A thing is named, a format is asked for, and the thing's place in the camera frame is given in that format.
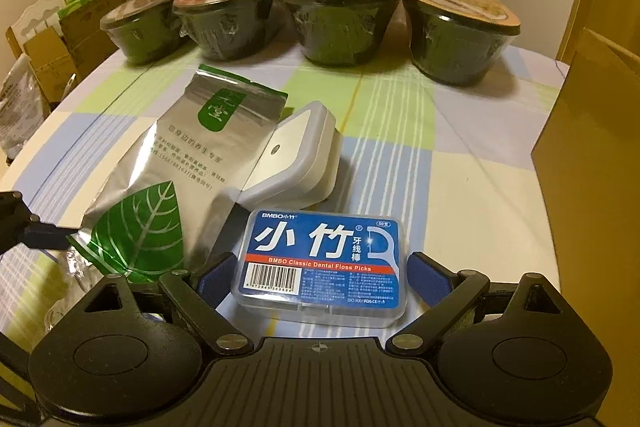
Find clear bag metal hooks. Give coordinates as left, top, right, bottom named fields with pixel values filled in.
left=42, top=247, right=103, bottom=334

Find silver green leaf pouch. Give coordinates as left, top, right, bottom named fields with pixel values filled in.
left=70, top=65, right=288, bottom=283

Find blue dental floss box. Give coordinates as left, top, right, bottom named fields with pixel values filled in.
left=231, top=209, right=407, bottom=329

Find white square plastic case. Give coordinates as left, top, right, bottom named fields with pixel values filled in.
left=238, top=101, right=343, bottom=210

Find white plastic bag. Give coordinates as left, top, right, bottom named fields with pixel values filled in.
left=0, top=53, right=50, bottom=161

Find checkered tablecloth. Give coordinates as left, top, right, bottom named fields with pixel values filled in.
left=0, top=36, right=572, bottom=408

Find cardboard boxes side pile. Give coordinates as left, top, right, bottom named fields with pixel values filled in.
left=6, top=0, right=126, bottom=104

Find brown cardboard box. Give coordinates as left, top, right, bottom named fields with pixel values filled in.
left=532, top=29, right=639, bottom=426

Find dark lid noodle bowl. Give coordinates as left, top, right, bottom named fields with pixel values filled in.
left=100, top=0, right=182, bottom=65

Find orange lid noodle bowl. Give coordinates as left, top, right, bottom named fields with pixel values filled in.
left=402, top=0, right=521, bottom=87

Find maroon lid noodle bowl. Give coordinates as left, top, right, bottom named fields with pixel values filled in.
left=172, top=0, right=285, bottom=62

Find red lid noodle bowl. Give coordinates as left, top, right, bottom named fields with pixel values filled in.
left=281, top=0, right=400, bottom=66

